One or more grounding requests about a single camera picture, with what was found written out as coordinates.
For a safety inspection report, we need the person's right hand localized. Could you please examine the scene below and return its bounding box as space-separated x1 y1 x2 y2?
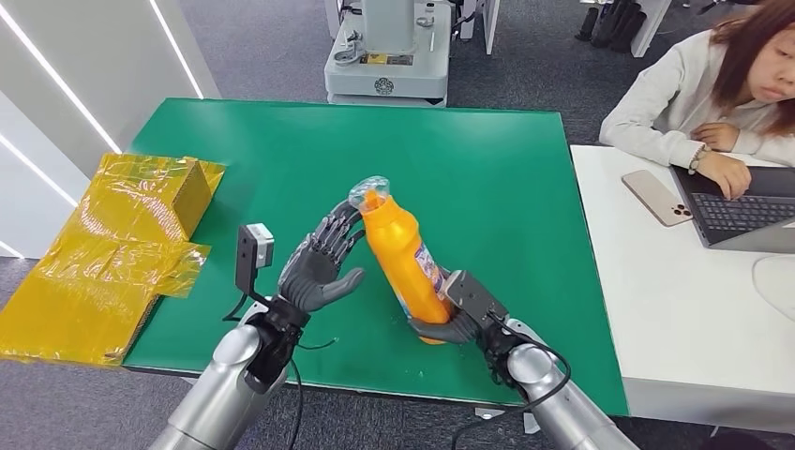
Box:
704 152 754 202

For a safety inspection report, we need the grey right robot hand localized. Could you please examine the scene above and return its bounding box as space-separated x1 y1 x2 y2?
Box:
408 266 483 347

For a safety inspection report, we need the person's left hand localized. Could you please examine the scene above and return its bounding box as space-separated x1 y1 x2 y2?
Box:
690 122 742 154

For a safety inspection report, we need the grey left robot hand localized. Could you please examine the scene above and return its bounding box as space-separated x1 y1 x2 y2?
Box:
277 200 368 315

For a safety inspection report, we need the orange detergent bottle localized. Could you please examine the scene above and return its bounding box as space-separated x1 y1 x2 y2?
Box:
347 175 454 347

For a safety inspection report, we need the grey laptop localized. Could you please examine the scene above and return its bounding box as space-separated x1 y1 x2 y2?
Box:
670 164 795 255

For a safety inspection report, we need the person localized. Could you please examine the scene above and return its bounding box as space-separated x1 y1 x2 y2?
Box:
599 0 795 202

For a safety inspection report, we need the beige smartphone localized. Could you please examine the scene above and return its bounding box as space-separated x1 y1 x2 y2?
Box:
622 169 695 229

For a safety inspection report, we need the white table foot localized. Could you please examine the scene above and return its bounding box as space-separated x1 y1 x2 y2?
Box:
474 406 542 436

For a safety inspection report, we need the white round object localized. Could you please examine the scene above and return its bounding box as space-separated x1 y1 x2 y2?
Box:
751 254 795 324

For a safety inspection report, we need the white desk leg panel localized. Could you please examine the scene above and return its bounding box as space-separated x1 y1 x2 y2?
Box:
630 0 674 59
459 0 502 56

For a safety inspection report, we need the green table mat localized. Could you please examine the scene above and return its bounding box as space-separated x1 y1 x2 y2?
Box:
122 97 630 417

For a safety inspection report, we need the white desk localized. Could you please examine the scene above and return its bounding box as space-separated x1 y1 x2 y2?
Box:
570 144 795 436

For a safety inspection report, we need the black bundle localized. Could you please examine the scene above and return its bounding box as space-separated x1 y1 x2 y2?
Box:
574 0 649 54

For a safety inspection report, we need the yellow wrapped cardboard box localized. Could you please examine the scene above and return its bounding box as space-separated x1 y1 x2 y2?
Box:
77 153 227 246

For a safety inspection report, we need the yellow wrapped flat cardboard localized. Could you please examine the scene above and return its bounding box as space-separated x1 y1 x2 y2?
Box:
0 204 213 368

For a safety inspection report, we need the beaded bracelet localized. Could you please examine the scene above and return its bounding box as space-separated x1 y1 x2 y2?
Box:
687 142 713 177

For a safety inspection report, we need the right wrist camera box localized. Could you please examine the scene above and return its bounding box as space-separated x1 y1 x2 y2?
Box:
443 270 511 332

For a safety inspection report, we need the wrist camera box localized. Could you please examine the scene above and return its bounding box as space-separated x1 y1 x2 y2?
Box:
443 270 511 332
234 222 277 307

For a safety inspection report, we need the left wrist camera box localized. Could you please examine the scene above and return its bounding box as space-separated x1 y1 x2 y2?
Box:
234 222 277 307

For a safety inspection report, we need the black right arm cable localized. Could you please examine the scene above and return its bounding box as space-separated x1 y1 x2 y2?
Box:
450 313 573 450

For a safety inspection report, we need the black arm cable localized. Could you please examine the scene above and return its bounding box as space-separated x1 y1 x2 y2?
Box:
285 337 340 450
450 313 573 450

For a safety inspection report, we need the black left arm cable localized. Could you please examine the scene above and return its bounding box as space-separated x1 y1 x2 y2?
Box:
285 337 340 450

